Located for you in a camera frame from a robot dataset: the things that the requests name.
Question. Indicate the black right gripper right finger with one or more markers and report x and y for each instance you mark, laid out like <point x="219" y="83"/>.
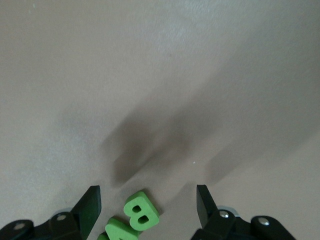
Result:
<point x="207" y="212"/>

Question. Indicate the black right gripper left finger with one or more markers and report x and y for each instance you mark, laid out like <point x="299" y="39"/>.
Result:
<point x="87" y="212"/>

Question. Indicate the green foam letter N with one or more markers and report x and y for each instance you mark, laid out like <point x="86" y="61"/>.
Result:
<point x="117" y="228"/>

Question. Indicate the green foam letter B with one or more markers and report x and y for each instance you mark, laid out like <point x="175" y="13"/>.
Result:
<point x="130" y="212"/>

